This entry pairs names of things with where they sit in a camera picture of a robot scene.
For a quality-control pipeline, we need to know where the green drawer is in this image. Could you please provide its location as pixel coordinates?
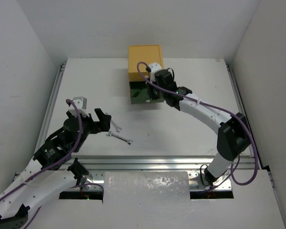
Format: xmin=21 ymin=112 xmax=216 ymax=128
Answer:
xmin=129 ymin=82 xmax=164 ymax=104

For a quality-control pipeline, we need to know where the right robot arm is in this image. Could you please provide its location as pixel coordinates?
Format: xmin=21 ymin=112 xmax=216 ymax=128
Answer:
xmin=145 ymin=67 xmax=252 ymax=186

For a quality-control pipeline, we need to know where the green black screwdriver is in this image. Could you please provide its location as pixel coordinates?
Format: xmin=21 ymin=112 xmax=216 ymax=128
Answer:
xmin=132 ymin=88 xmax=143 ymax=97

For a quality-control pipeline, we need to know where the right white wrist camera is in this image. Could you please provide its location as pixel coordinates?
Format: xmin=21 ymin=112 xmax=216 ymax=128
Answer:
xmin=146 ymin=62 xmax=162 ymax=82

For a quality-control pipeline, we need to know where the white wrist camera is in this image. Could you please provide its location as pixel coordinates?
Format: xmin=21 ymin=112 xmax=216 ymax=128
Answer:
xmin=146 ymin=62 xmax=162 ymax=82
xmin=67 ymin=96 xmax=89 ymax=117

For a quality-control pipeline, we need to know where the aluminium frame rail front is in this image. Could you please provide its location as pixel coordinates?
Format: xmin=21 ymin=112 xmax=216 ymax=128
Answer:
xmin=71 ymin=155 xmax=255 ymax=170

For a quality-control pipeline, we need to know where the silver wrench upper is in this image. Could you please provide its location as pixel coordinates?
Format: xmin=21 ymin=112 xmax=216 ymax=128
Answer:
xmin=110 ymin=118 xmax=122 ymax=133

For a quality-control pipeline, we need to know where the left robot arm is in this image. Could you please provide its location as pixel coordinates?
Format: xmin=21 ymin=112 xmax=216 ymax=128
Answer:
xmin=0 ymin=108 xmax=111 ymax=229

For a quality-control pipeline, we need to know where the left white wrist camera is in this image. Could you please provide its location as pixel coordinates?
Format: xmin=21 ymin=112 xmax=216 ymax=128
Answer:
xmin=67 ymin=96 xmax=89 ymax=117

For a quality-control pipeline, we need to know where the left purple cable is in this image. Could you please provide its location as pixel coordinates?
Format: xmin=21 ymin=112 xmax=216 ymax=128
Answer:
xmin=0 ymin=99 xmax=83 ymax=229

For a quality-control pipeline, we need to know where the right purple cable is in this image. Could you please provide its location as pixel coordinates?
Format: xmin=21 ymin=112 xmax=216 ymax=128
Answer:
xmin=136 ymin=61 xmax=259 ymax=189

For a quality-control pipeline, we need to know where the silver wrench lower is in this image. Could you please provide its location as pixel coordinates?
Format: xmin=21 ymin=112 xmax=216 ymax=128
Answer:
xmin=106 ymin=131 xmax=133 ymax=145

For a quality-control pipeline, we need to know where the silver wrench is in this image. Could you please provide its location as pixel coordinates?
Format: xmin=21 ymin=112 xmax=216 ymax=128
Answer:
xmin=106 ymin=131 xmax=133 ymax=145
xmin=110 ymin=118 xmax=122 ymax=133

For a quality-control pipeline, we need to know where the purple cable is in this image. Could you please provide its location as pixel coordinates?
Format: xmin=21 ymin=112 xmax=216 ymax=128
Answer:
xmin=136 ymin=61 xmax=259 ymax=189
xmin=0 ymin=99 xmax=83 ymax=229

